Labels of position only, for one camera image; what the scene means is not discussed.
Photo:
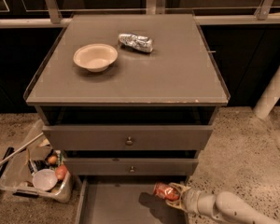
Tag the grey top drawer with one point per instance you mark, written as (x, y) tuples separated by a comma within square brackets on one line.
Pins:
[(128, 137)]

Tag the grey metal rod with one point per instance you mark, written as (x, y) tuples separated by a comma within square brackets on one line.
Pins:
[(23, 147)]

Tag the dark snack bag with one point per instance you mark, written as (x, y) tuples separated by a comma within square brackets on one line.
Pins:
[(35, 166)]

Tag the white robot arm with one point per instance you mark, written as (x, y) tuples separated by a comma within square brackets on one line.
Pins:
[(238, 179)]

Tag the grey open bottom drawer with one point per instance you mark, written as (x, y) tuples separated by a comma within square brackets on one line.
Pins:
[(125, 200)]

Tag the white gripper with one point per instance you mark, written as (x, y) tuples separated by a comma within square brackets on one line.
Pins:
[(189, 199)]

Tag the white paper bowl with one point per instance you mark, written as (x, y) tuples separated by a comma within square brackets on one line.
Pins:
[(95, 57)]

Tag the clear plastic storage bin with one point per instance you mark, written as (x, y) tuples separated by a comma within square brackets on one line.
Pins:
[(18, 179)]

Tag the red coke can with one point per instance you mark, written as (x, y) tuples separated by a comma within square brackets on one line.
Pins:
[(166, 192)]

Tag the grey drawer cabinet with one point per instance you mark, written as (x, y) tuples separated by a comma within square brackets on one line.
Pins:
[(176, 84)]

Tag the red apple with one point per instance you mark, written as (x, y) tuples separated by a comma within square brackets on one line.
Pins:
[(61, 172)]

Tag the metal railing frame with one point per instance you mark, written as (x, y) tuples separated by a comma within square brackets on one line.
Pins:
[(264, 12)]

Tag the orange fruit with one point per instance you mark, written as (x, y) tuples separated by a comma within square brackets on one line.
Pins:
[(52, 159)]

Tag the grey middle drawer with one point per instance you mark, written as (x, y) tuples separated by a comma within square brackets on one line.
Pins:
[(124, 166)]

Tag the small white bowl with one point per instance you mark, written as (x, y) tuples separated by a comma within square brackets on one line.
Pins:
[(45, 179)]

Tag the silver foil chip bag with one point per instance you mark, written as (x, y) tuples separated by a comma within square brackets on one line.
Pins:
[(137, 42)]

